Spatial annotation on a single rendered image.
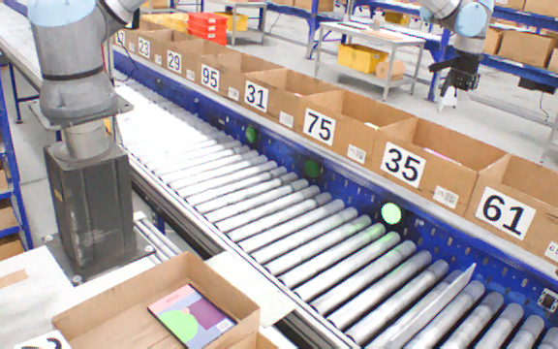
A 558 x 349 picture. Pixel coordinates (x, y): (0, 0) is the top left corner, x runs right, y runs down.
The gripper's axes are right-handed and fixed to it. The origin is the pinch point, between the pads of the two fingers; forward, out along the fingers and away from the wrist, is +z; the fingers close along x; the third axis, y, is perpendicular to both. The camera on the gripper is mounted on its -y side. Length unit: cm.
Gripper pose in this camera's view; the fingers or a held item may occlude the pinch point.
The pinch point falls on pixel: (445, 109)
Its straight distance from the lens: 148.5
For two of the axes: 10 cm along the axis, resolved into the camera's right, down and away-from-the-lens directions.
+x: 7.4, -2.5, 6.3
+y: 6.7, 4.0, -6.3
